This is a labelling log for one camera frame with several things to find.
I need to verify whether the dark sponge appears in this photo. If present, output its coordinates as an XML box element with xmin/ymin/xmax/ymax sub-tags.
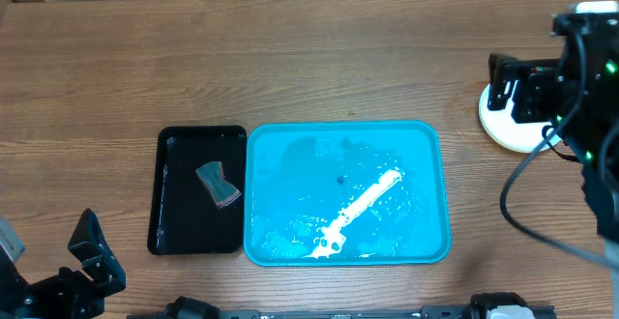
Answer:
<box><xmin>195</xmin><ymin>161</ymin><xmax>241</xmax><ymax>209</ymax></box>

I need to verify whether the teal plastic tray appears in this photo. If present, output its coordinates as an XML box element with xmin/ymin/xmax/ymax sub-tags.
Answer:
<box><xmin>244</xmin><ymin>121</ymin><xmax>452</xmax><ymax>267</ymax></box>

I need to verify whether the yellow-green plate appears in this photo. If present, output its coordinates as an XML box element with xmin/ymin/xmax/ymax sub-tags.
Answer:
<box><xmin>480</xmin><ymin>115</ymin><xmax>549</xmax><ymax>154</ymax></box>

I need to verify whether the light blue plate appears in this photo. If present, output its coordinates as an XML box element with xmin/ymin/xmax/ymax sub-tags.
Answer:
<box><xmin>478</xmin><ymin>85</ymin><xmax>550</xmax><ymax>154</ymax></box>

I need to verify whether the black plastic tray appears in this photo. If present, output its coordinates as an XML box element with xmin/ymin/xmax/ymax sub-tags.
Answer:
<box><xmin>147</xmin><ymin>126</ymin><xmax>248</xmax><ymax>255</ymax></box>

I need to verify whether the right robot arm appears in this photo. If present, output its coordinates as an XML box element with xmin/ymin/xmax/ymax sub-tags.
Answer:
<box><xmin>478</xmin><ymin>1</ymin><xmax>618</xmax><ymax>283</ymax></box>

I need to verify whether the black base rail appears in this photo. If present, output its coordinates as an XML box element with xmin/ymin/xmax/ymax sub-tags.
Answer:
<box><xmin>128</xmin><ymin>292</ymin><xmax>557</xmax><ymax>319</ymax></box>

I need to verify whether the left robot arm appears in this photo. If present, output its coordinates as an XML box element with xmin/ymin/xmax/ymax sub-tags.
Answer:
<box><xmin>1</xmin><ymin>209</ymin><xmax>127</xmax><ymax>319</ymax></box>

